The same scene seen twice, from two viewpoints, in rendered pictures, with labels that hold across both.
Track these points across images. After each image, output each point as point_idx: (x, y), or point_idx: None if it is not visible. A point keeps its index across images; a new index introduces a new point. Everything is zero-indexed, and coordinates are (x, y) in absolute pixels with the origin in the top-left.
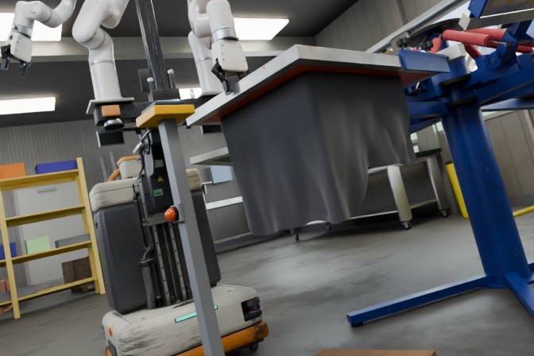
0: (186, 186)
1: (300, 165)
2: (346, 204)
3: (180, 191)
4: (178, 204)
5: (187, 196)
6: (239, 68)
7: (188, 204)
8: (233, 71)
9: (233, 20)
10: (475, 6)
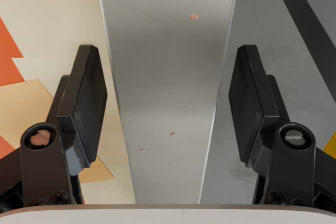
0: None
1: None
2: None
3: None
4: None
5: None
6: (113, 222)
7: None
8: (207, 204)
9: None
10: None
